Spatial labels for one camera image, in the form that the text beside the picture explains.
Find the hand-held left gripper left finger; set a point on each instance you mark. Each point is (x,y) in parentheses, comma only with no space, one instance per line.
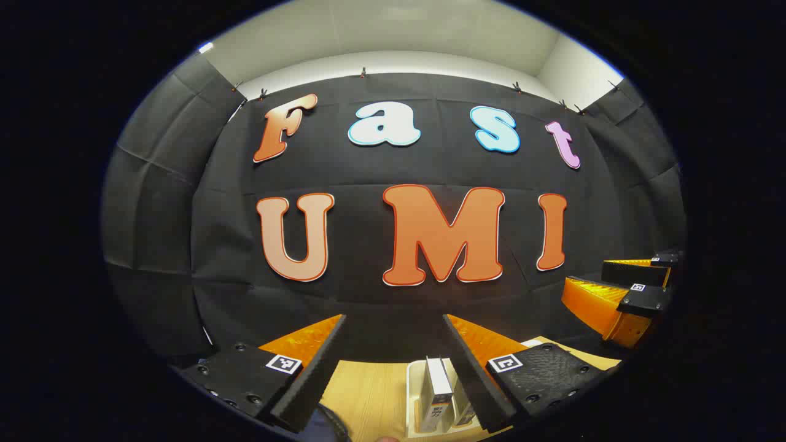
(307,380)

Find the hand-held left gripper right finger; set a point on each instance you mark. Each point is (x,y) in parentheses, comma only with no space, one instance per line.
(476,380)

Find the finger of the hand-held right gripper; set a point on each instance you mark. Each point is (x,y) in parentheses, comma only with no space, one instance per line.
(648,301)
(632,273)

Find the dark cover book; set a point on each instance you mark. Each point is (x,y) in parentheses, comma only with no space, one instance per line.
(438,380)

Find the white bookshelf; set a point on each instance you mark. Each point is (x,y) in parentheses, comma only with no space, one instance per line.
(414,393)

